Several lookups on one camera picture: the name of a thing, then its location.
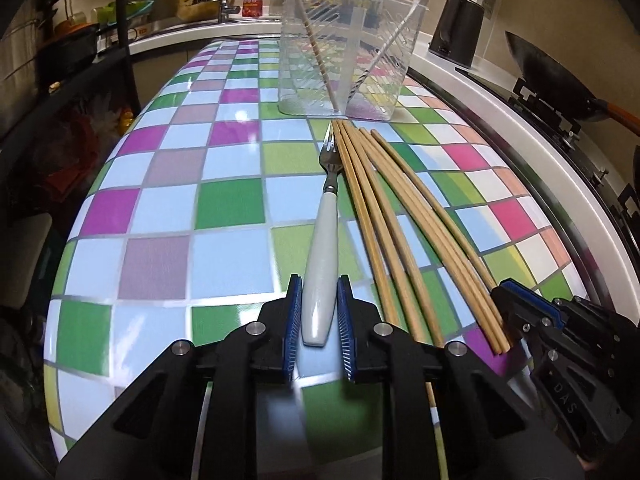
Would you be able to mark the black wok with handle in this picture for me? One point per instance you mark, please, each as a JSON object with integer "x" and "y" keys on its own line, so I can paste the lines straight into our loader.
{"x": 559, "y": 88}

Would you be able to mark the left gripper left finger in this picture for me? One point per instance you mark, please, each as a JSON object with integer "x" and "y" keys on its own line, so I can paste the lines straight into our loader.
{"x": 191, "y": 414}

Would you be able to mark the person right hand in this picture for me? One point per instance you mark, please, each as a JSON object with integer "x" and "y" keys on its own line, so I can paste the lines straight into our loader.
{"x": 587, "y": 465}

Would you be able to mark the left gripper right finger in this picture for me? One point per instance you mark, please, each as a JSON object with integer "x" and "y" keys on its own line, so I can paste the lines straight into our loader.
{"x": 446, "y": 414}

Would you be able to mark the black metal shelf rack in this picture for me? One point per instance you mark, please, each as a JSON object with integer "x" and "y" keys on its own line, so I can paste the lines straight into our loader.
{"x": 64, "y": 82}

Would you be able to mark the black electric kettle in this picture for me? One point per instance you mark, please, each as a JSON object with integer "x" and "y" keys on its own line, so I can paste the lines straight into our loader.
{"x": 457, "y": 32}

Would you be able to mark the checkered table covering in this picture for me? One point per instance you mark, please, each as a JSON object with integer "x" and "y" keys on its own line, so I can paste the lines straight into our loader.
{"x": 205, "y": 208}

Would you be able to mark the green bowls stack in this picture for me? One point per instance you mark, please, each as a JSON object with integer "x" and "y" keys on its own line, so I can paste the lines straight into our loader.
{"x": 107, "y": 15}

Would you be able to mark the clear plastic utensil basket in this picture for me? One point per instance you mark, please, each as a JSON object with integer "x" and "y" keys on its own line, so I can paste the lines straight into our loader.
{"x": 367, "y": 47}

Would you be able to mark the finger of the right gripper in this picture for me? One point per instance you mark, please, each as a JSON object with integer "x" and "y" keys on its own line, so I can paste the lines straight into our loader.
{"x": 520, "y": 306}
{"x": 547, "y": 337}

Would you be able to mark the black gas stove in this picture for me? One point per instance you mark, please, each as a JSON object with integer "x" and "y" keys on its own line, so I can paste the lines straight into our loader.
{"x": 569, "y": 138}

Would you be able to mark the white handled fork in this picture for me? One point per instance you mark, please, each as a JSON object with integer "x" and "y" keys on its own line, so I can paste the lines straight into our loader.
{"x": 320, "y": 278}

